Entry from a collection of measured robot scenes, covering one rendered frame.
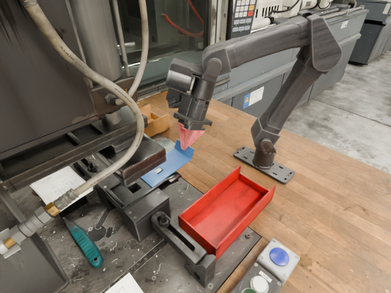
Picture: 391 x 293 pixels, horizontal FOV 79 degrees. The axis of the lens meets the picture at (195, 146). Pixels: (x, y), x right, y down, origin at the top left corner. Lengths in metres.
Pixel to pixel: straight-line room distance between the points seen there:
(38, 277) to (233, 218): 0.43
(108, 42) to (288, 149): 0.70
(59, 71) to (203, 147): 0.60
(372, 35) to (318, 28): 4.40
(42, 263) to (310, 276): 0.54
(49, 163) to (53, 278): 0.25
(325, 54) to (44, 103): 0.55
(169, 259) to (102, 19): 0.49
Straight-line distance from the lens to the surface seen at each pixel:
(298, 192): 0.77
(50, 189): 0.76
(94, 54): 0.42
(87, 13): 0.41
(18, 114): 0.38
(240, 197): 0.70
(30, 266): 0.55
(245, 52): 0.60
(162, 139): 0.88
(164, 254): 0.61
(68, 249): 0.68
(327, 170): 0.88
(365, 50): 5.05
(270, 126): 0.70
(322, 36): 0.62
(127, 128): 0.49
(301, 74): 0.65
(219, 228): 0.63
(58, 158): 0.45
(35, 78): 0.37
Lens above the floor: 1.44
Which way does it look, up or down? 38 degrees down
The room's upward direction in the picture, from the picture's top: straight up
